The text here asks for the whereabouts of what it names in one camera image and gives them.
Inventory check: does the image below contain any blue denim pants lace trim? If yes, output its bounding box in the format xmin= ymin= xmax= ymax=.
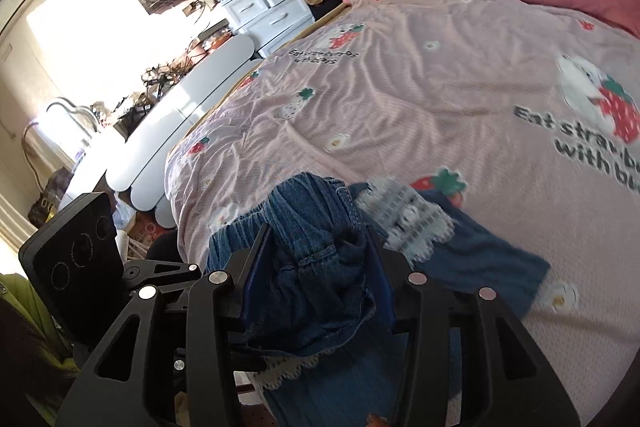
xmin=206 ymin=172 xmax=550 ymax=426

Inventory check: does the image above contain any white scalloped footboard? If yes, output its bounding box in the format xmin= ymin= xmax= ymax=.
xmin=56 ymin=33 xmax=264 ymax=230

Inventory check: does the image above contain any green sleeve fleece cuff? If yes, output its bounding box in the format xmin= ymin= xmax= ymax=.
xmin=1 ymin=274 xmax=79 ymax=426

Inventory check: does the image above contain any white drawer dresser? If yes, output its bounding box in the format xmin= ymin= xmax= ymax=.
xmin=218 ymin=0 xmax=314 ymax=58

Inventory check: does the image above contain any black camera box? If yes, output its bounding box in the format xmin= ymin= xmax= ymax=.
xmin=18 ymin=192 xmax=128 ymax=349

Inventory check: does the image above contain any pink strawberry print quilt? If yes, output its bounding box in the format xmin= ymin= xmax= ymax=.
xmin=165 ymin=0 xmax=639 ymax=423

